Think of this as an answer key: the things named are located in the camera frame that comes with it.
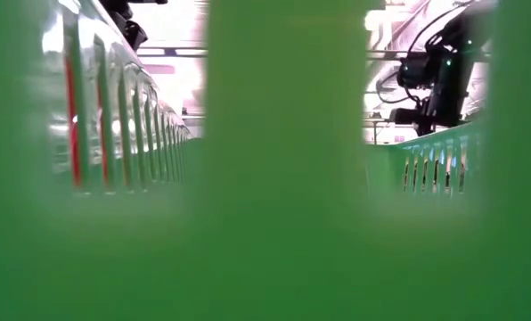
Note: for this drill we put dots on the green plastic slotted basket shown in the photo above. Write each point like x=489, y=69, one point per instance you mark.
x=283, y=223

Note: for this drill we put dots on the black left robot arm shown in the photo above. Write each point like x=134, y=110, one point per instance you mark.
x=129, y=24

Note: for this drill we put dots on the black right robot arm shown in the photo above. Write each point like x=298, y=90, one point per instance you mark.
x=448, y=76

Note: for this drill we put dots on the black overhead frame bar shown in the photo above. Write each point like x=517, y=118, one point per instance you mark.
x=172, y=51

